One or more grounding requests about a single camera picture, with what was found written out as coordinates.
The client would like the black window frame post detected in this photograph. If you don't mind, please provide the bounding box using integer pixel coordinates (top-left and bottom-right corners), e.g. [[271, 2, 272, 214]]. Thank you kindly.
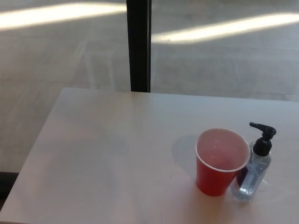
[[126, 0, 152, 93]]

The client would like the clear soap bottle black pump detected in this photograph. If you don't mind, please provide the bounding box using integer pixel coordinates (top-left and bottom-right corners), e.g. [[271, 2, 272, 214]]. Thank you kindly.
[[231, 121, 278, 203]]

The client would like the red plastic cup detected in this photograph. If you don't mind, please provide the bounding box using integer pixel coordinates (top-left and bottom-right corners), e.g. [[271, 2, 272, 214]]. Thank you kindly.
[[195, 127, 251, 196]]

